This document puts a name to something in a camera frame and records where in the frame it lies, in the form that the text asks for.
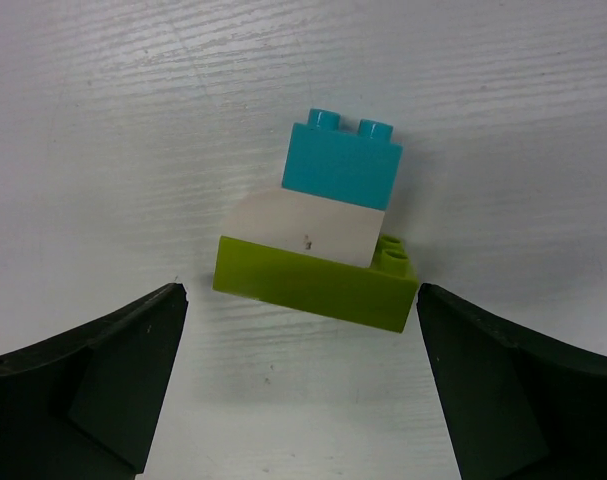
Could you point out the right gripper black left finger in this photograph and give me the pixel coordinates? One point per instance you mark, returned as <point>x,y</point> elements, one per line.
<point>85,404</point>

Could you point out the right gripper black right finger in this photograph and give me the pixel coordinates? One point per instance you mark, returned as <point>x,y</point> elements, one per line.
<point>518,404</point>

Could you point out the white curved lego brick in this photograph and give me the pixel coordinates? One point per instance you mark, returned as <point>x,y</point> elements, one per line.
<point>306,224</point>

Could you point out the long green lego brick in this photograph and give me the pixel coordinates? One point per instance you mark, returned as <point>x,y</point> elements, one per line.
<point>379,295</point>

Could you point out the turquoise lego brick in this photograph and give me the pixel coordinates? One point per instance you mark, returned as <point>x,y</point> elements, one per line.
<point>356,167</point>

